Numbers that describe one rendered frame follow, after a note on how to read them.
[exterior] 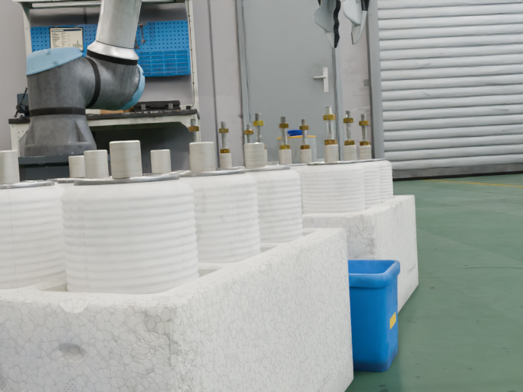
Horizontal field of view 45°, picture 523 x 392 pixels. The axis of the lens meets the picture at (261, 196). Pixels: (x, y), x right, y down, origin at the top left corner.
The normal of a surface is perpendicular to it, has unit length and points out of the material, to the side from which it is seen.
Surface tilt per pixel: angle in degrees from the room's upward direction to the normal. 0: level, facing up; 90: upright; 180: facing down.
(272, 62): 90
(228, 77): 90
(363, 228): 90
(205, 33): 90
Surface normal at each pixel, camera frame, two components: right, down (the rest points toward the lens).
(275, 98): 0.06, 0.05
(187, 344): 0.92, -0.04
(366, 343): -0.37, 0.11
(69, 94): 0.71, 0.00
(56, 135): 0.15, -0.26
